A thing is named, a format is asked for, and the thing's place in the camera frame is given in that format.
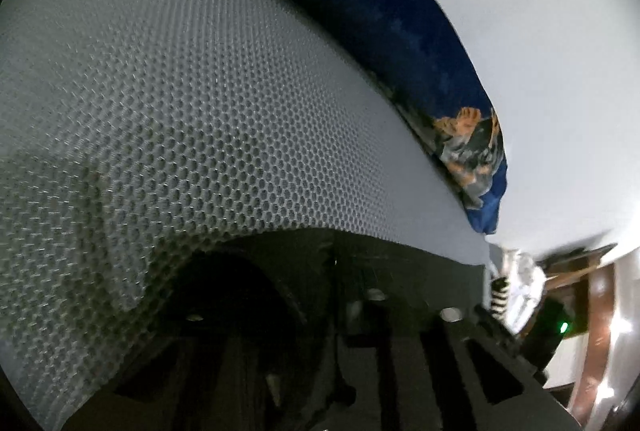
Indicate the brown wooden furniture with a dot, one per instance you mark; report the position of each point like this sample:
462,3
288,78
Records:
583,281

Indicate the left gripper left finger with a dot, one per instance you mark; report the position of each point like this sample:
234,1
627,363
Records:
255,360

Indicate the black pants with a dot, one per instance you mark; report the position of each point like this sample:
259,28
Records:
346,266

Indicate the blue floral blanket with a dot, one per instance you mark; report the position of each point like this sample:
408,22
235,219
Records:
413,52

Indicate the white patterned cloth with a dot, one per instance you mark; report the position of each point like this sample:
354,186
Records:
516,289

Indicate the grey mesh mattress cover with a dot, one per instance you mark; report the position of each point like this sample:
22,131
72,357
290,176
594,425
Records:
134,132

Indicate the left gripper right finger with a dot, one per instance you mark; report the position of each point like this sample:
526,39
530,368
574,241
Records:
440,371

